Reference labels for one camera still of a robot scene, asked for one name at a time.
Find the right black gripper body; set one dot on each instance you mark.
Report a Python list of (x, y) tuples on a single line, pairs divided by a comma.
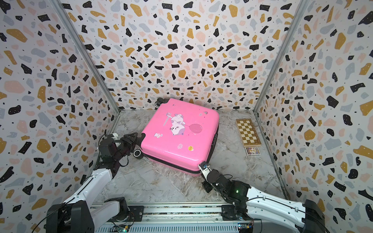
[(207, 187)]

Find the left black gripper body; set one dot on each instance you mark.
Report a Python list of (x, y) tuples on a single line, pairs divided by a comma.
[(125, 149)]

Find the pink hard-shell suitcase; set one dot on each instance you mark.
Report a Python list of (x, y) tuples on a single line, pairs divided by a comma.
[(180, 135)]

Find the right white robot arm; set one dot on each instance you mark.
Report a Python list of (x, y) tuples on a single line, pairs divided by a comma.
[(250, 202)]

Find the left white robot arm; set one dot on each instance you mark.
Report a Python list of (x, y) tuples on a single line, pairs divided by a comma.
[(75, 215)]

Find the small playing card box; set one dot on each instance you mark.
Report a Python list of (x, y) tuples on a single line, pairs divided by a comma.
[(252, 151)]

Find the wooden chessboard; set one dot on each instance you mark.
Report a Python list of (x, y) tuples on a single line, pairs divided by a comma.
[(248, 133)]

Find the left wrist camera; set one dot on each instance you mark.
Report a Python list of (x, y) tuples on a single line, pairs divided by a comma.
[(113, 136)]

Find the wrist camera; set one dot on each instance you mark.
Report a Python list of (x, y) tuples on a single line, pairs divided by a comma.
[(204, 169), (113, 136)]

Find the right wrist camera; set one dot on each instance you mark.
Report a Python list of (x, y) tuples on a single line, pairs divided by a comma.
[(204, 169)]

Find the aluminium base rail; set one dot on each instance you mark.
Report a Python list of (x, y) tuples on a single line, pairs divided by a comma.
[(187, 218)]

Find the left aluminium corner post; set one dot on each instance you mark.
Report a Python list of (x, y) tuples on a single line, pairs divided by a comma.
[(59, 9)]

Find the aluminium corner post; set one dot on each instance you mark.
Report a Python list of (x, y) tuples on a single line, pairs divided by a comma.
[(59, 9), (282, 51)]

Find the right aluminium corner post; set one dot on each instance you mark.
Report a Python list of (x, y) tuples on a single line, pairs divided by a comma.
[(282, 51)]

